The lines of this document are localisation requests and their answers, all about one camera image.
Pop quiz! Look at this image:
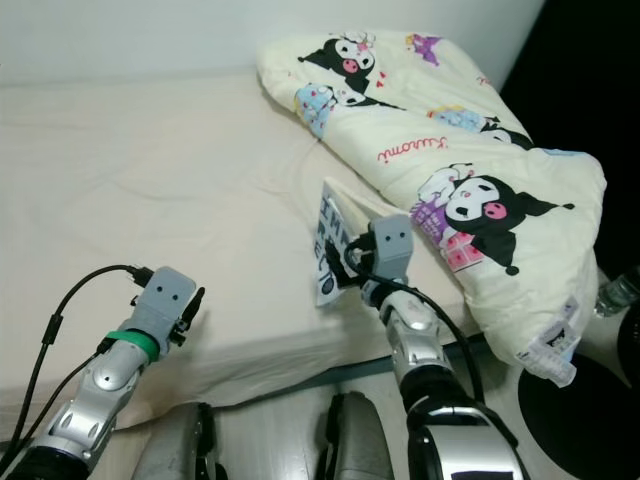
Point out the white book with blue letters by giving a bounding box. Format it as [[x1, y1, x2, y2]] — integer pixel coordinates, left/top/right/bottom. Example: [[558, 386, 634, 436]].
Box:
[[313, 178, 401, 308]]

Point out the cream cartoon print blanket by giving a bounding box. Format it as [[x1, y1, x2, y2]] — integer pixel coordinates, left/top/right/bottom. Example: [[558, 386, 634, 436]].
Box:
[[257, 30, 609, 389]]

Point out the grey left robot leg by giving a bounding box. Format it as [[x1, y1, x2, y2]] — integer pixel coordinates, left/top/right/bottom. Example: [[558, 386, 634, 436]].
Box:
[[130, 400, 216, 480]]

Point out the grey robot leg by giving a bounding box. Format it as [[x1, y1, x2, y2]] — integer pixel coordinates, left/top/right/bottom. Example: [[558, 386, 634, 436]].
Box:
[[318, 392, 396, 480], [130, 400, 216, 480]]

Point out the cream sheeted mattress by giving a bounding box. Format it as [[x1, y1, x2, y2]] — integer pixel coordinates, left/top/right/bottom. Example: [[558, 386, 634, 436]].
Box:
[[0, 65, 601, 433]]

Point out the grey right robot leg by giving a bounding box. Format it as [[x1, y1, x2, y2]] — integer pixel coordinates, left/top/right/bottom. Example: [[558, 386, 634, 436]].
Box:
[[318, 392, 396, 480]]

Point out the clear bottle with green cap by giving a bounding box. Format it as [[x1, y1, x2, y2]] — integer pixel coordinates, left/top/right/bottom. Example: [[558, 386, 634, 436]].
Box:
[[595, 265, 640, 321]]

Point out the black desk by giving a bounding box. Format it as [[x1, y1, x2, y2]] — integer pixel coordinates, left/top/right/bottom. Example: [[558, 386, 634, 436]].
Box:
[[500, 0, 640, 291]]

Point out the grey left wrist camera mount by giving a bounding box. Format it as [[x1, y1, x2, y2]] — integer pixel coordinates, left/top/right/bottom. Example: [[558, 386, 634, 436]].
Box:
[[143, 267, 196, 346]]

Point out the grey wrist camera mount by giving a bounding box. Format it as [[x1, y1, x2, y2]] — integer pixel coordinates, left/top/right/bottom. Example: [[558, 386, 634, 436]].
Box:
[[370, 213, 413, 284], [143, 267, 196, 346]]

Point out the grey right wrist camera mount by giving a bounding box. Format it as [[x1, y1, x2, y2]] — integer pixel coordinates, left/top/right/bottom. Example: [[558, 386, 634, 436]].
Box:
[[370, 213, 413, 284]]

